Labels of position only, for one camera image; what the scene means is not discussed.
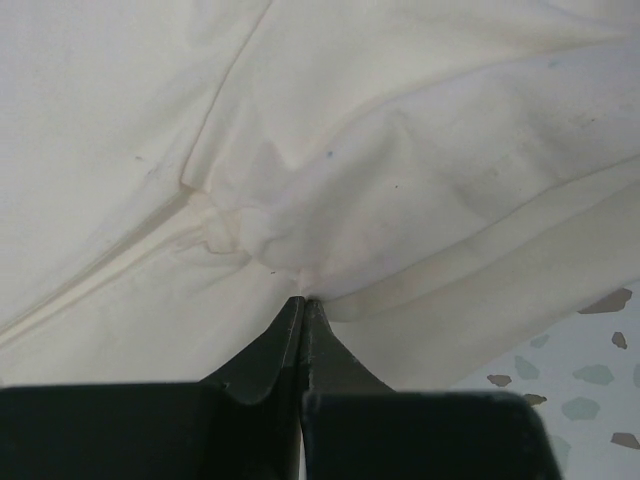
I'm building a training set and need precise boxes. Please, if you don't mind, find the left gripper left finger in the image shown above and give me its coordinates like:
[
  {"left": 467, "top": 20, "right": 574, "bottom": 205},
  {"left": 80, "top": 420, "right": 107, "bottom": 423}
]
[{"left": 201, "top": 297, "right": 305, "bottom": 479}]

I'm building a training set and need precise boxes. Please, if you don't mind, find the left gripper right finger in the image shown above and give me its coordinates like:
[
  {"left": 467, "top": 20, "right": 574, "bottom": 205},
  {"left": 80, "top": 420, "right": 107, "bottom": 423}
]
[{"left": 299, "top": 300, "right": 392, "bottom": 479}]

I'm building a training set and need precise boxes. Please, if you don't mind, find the cream white t shirt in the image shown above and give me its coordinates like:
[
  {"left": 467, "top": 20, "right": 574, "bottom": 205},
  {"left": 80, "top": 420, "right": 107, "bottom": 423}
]
[{"left": 1, "top": 1, "right": 639, "bottom": 388}]

